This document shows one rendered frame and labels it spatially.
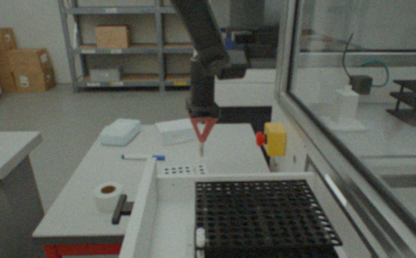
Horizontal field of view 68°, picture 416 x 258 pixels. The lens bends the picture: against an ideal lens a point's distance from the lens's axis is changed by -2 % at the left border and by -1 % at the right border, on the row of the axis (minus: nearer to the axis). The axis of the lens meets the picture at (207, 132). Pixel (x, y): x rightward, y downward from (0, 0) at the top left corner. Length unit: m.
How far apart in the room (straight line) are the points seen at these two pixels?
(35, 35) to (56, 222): 4.52
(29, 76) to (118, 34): 1.41
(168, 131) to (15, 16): 4.40
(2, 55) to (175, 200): 4.49
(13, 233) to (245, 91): 1.02
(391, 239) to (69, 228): 0.62
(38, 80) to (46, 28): 0.77
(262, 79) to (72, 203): 0.85
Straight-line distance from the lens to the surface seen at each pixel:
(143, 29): 4.73
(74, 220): 0.81
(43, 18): 5.12
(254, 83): 1.30
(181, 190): 0.67
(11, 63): 4.99
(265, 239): 0.50
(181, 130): 1.08
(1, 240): 1.38
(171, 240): 0.59
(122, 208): 0.55
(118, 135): 1.09
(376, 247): 0.49
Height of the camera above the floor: 1.24
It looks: 24 degrees down
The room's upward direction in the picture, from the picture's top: straight up
